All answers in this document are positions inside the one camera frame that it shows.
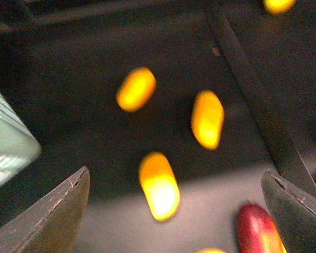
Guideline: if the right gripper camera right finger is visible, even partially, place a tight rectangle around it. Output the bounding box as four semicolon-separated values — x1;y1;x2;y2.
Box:
261;170;316;252

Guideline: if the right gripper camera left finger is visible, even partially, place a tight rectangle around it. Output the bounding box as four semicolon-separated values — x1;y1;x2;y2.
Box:
0;167;90;252

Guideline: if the light blue plastic basket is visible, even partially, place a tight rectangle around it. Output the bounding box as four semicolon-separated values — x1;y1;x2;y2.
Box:
0;93;41;187

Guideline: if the red yellow mango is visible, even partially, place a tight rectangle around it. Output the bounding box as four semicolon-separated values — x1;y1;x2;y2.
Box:
236;203;286;252

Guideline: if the black tray divider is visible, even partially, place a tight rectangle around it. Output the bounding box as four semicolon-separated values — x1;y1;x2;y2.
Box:
201;1;316;197

